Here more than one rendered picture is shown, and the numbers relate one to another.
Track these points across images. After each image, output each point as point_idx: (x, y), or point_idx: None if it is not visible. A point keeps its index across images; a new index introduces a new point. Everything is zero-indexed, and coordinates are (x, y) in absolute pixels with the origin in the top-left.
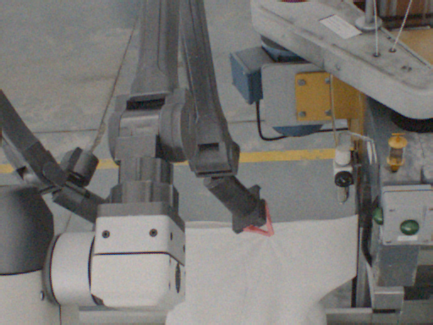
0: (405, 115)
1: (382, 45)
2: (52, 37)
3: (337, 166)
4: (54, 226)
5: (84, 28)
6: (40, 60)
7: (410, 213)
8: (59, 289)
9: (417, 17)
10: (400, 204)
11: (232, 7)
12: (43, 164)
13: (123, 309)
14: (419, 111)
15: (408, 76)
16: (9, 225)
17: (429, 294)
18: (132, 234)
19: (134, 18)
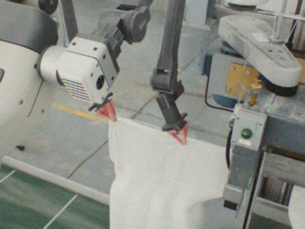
0: (271, 82)
1: (276, 48)
2: (136, 60)
3: (233, 115)
4: (88, 149)
5: (155, 60)
6: (124, 68)
7: (248, 124)
8: (43, 64)
9: None
10: (244, 116)
11: None
12: None
13: (68, 87)
14: (279, 80)
15: (280, 61)
16: (33, 24)
17: None
18: (85, 46)
19: (186, 65)
